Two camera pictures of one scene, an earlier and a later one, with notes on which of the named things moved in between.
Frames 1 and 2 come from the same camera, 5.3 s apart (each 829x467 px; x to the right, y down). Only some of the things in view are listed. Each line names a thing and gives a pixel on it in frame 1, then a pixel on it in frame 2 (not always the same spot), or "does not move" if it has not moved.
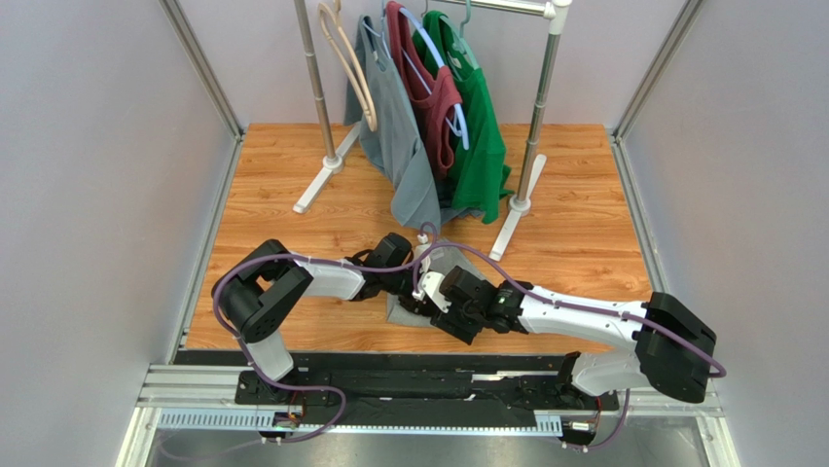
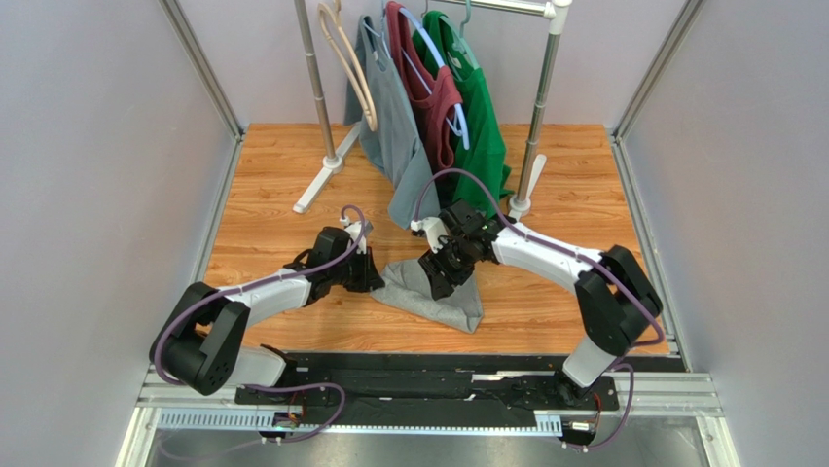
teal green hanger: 460,44 does not move
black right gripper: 446,317 to 443,269
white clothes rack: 555,12 does not move
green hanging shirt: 481,179 does not move
